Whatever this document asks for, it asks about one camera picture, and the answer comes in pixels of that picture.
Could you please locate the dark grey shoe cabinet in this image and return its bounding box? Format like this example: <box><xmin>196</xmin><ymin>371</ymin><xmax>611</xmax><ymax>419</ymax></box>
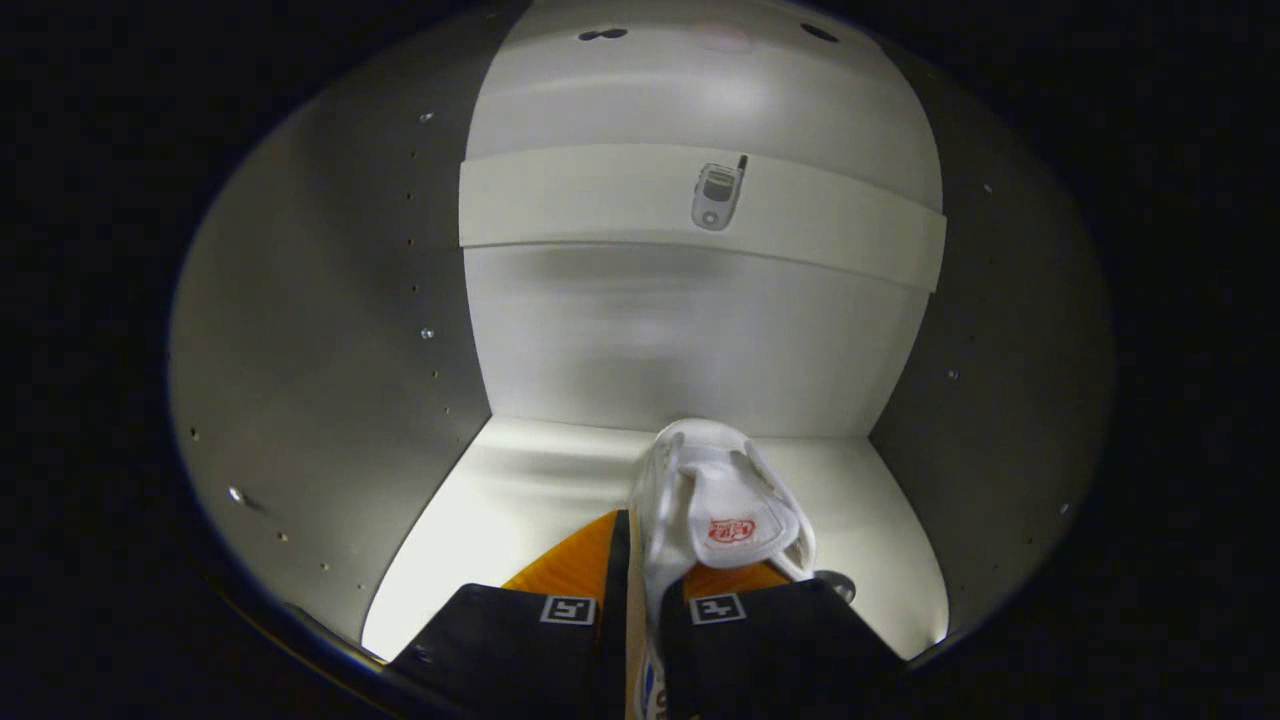
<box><xmin>170</xmin><ymin>0</ymin><xmax>1116</xmax><ymax>691</ymax></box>

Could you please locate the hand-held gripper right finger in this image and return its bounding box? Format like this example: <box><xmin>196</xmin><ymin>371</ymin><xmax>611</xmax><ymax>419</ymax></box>
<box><xmin>660</xmin><ymin>565</ymin><xmax>906</xmax><ymax>720</ymax></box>

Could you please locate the white shoe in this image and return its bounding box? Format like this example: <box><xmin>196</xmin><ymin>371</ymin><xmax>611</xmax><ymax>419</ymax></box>
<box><xmin>625</xmin><ymin>418</ymin><xmax>819</xmax><ymax>720</ymax></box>

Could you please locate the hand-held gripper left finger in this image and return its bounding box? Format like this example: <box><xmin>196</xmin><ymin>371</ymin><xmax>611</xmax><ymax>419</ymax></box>
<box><xmin>390</xmin><ymin>510</ymin><xmax>633</xmax><ymax>720</ymax></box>

